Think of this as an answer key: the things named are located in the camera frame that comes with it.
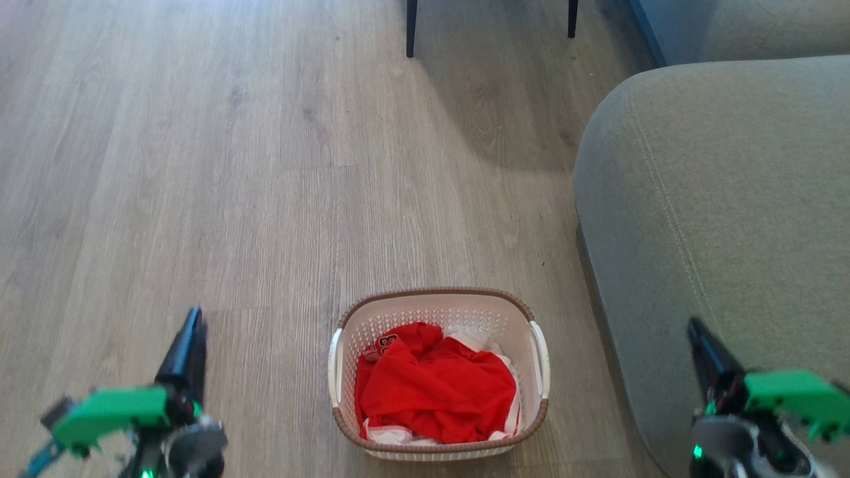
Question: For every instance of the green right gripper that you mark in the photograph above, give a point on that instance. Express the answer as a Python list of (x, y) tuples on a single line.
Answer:
[(797, 398)]

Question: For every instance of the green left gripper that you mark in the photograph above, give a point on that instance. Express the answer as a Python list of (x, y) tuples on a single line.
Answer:
[(113, 411)]

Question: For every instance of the white laundry basket brown rim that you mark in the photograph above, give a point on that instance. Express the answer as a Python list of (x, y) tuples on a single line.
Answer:
[(438, 312)]

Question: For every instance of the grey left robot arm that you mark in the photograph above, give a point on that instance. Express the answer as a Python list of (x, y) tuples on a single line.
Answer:
[(196, 448)]

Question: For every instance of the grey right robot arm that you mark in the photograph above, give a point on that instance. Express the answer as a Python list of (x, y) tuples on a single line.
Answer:
[(724, 448)]

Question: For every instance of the grey fabric sofa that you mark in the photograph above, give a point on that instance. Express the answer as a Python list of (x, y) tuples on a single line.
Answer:
[(724, 219)]

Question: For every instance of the white garment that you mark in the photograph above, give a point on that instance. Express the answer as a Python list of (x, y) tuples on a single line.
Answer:
[(481, 342)]

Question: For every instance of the red jersey garment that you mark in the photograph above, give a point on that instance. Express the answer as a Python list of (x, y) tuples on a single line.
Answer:
[(431, 388)]

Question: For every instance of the grey sofa cushion section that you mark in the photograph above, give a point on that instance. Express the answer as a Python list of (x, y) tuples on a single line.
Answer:
[(750, 26)]

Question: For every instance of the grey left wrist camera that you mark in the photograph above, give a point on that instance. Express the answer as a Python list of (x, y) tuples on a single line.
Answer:
[(56, 411)]

